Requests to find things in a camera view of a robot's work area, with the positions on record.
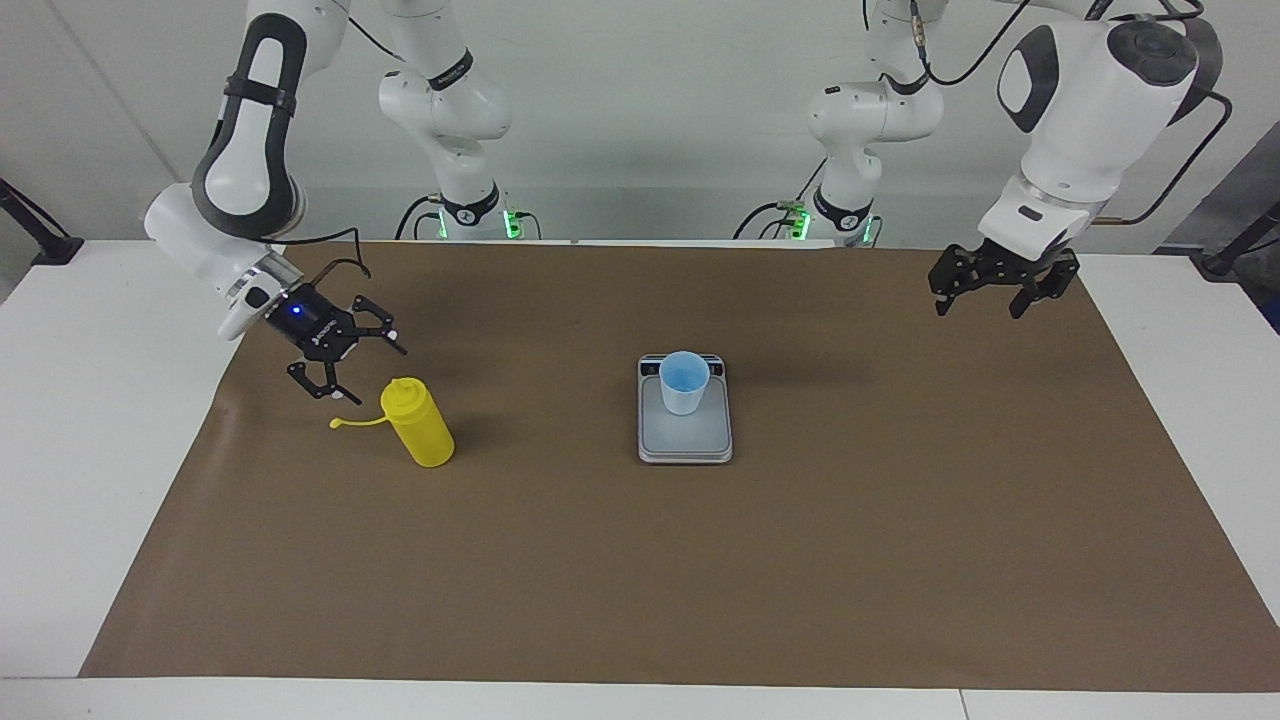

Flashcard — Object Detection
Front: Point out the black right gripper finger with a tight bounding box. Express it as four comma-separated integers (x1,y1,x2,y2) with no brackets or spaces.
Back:
345,295,409,356
287,355,363,406

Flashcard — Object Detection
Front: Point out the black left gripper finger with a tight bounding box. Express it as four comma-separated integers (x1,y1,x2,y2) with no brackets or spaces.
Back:
928,250,986,316
1008,255,1081,321

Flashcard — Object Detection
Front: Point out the yellow squeeze seasoning bottle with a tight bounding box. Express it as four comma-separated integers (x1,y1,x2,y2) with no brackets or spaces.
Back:
329,376,456,469

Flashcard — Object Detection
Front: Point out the light blue plastic cup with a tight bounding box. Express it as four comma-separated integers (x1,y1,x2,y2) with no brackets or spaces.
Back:
658,351,712,417

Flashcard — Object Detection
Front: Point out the silver digital kitchen scale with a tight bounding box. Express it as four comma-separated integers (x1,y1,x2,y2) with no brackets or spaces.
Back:
637,353,734,466

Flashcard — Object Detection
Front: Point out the black clamp stand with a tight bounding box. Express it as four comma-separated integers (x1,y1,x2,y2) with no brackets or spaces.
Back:
1200,200,1280,278
0,178,84,267

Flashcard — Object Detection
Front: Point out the brown paper table mat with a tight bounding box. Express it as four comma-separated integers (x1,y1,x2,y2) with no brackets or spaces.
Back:
78,240,1280,694

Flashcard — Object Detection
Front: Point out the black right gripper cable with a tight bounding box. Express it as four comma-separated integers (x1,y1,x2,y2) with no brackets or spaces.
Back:
268,15,403,293

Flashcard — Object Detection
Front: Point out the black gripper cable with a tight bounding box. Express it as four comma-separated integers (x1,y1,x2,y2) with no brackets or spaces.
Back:
905,0,1233,227
268,15,403,293

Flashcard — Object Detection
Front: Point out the black right arm base cable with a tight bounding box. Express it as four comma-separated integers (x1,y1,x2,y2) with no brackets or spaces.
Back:
395,193,446,241

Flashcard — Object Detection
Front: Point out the black arm base cable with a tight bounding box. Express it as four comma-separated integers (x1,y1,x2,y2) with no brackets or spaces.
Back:
733,150,831,241
395,193,446,241

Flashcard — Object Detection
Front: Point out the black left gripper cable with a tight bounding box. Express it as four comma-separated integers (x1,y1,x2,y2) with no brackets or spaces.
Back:
905,0,1233,227

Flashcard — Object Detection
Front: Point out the black left arm base cable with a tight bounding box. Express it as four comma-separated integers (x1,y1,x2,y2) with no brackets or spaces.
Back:
733,150,831,241

